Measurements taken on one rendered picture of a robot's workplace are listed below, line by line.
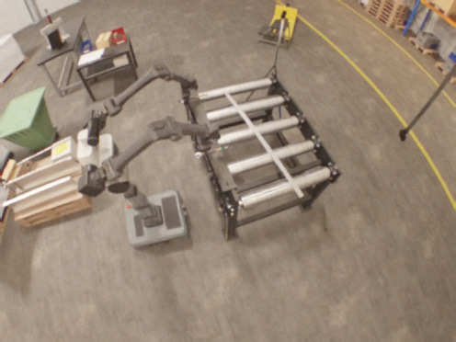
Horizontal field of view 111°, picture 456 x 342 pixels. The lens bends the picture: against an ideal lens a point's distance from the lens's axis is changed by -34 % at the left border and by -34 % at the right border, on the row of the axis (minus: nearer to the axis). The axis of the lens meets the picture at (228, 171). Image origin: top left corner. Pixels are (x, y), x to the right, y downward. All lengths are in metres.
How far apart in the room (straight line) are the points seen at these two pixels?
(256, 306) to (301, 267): 0.63
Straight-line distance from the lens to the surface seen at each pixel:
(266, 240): 2.61
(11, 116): 3.88
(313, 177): 1.94
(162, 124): 0.98
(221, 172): 1.53
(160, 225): 2.43
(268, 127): 2.12
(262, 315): 2.56
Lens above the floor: 2.52
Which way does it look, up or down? 61 degrees down
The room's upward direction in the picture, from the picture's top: 2 degrees clockwise
